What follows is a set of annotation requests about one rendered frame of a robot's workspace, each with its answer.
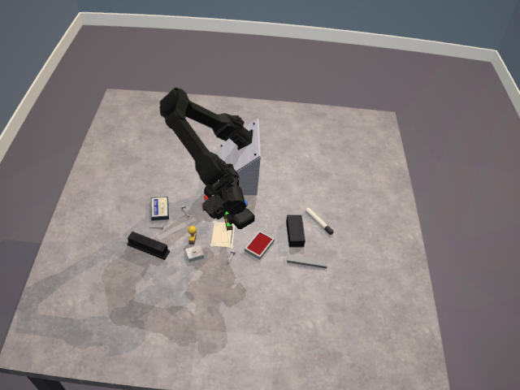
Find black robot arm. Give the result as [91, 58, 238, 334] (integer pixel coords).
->
[159, 87, 253, 219]

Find cream paper card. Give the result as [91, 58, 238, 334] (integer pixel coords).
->
[209, 221, 235, 249]

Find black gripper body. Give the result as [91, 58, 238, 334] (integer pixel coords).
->
[204, 180, 255, 229]

